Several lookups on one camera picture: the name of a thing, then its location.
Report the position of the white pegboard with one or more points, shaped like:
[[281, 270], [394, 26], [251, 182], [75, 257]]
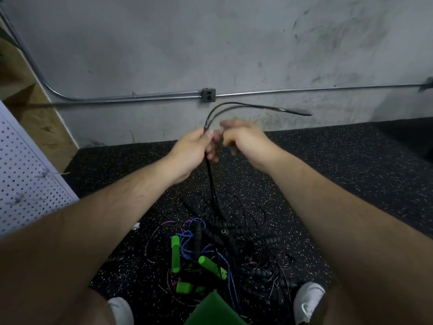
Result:
[[27, 179]]

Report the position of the grey electrical junction box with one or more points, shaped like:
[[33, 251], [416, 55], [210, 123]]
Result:
[[208, 95]]

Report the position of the white right shoe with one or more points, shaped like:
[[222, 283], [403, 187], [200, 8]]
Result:
[[308, 301]]

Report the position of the person's right hand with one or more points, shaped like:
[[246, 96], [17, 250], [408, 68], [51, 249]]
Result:
[[247, 142]]

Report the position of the white shoe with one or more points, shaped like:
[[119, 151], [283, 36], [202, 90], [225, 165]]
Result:
[[122, 312], [308, 301]]

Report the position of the metal conduit pipe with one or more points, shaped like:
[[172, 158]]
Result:
[[135, 98]]

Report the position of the person's right forearm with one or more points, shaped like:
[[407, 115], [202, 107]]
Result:
[[358, 233]]

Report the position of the person's left forearm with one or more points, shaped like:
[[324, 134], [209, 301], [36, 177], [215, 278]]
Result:
[[81, 240]]

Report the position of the white left shoe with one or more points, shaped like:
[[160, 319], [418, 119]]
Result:
[[122, 312]]

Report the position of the person's left hand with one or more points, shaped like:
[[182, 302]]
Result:
[[186, 151]]

